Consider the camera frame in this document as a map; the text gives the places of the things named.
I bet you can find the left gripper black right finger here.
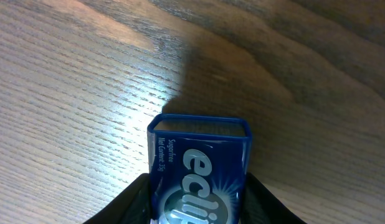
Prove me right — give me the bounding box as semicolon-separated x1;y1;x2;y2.
240;173;306;224

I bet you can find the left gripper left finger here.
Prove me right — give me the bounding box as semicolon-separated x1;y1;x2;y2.
83;173;152;224

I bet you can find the blue eclipse mint tin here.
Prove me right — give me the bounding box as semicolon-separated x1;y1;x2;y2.
147;113;252;224

